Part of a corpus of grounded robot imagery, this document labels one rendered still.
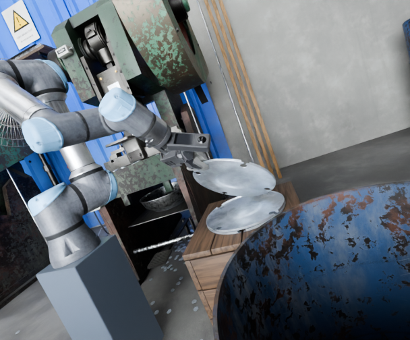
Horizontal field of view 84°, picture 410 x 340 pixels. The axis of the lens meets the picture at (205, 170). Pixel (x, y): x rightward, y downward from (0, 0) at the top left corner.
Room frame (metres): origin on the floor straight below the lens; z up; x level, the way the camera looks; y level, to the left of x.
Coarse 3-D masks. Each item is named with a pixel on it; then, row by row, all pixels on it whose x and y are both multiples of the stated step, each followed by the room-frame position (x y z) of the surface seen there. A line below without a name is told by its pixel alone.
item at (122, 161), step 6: (144, 150) 1.29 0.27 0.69; (150, 150) 1.28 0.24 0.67; (156, 150) 1.27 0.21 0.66; (126, 156) 1.31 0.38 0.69; (150, 156) 1.28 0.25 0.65; (108, 162) 1.34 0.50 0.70; (114, 162) 1.33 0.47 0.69; (120, 162) 1.33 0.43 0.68; (126, 162) 1.32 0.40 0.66; (108, 168) 1.35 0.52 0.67; (114, 168) 1.34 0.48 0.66
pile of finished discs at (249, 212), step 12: (276, 192) 0.82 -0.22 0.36; (228, 204) 0.89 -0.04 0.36; (240, 204) 0.83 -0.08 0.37; (252, 204) 0.78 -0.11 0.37; (264, 204) 0.76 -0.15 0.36; (276, 204) 0.72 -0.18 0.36; (216, 216) 0.82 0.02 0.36; (228, 216) 0.78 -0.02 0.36; (240, 216) 0.73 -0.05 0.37; (252, 216) 0.71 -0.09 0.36; (264, 216) 0.67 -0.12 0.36; (216, 228) 0.74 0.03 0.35; (228, 228) 0.69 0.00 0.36; (240, 228) 0.65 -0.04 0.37; (252, 228) 0.64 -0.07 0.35
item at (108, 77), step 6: (114, 66) 1.35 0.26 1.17; (102, 72) 1.37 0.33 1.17; (108, 72) 1.36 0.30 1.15; (114, 72) 1.35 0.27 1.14; (102, 78) 1.37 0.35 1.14; (108, 78) 1.36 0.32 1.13; (114, 78) 1.36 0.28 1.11; (120, 78) 1.35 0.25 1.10; (102, 84) 1.37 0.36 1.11; (108, 84) 1.37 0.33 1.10; (114, 84) 1.36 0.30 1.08; (120, 84) 1.35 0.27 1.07; (108, 90) 1.37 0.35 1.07; (126, 90) 1.35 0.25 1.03
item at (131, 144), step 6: (126, 138) 1.14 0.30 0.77; (132, 138) 1.25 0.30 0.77; (138, 138) 1.28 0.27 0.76; (108, 144) 1.16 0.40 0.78; (114, 144) 1.19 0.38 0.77; (126, 144) 1.27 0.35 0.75; (132, 144) 1.27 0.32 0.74; (138, 144) 1.26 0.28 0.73; (144, 144) 1.32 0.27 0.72; (126, 150) 1.28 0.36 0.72; (132, 150) 1.27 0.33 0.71; (138, 150) 1.26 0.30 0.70; (132, 156) 1.27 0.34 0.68; (138, 156) 1.26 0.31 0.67; (144, 156) 1.26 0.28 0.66; (132, 162) 1.28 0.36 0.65
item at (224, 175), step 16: (208, 160) 0.71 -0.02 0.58; (224, 160) 0.68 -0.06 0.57; (240, 160) 0.67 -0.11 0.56; (208, 176) 0.79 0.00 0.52; (224, 176) 0.78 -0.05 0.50; (240, 176) 0.76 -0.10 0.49; (256, 176) 0.72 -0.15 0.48; (272, 176) 0.70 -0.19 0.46; (240, 192) 0.86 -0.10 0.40; (256, 192) 0.83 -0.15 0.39
